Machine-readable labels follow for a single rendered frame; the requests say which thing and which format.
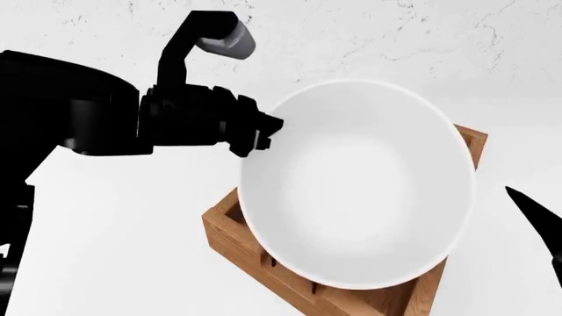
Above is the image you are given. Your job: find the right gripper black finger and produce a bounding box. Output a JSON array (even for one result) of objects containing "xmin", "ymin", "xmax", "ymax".
[{"xmin": 504, "ymin": 184, "xmax": 562, "ymax": 291}]

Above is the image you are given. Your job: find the large white bowl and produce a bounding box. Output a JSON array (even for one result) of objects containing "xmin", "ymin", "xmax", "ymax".
[{"xmin": 236, "ymin": 78, "xmax": 478, "ymax": 291}]

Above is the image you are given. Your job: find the wooden tray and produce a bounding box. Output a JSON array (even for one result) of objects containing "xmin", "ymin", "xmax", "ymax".
[{"xmin": 201, "ymin": 123, "xmax": 489, "ymax": 316}]

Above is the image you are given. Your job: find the black robot torso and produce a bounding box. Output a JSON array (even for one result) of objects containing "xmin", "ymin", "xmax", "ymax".
[{"xmin": 0, "ymin": 183, "xmax": 37, "ymax": 298}]

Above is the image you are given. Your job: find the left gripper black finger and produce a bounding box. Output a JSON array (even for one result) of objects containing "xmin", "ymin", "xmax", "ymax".
[
  {"xmin": 253, "ymin": 129, "xmax": 273, "ymax": 153},
  {"xmin": 257, "ymin": 111, "xmax": 285, "ymax": 135}
]

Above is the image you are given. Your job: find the black and grey wrist camera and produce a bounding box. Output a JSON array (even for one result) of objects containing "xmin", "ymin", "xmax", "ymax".
[{"xmin": 155, "ymin": 10, "xmax": 257, "ymax": 90}]

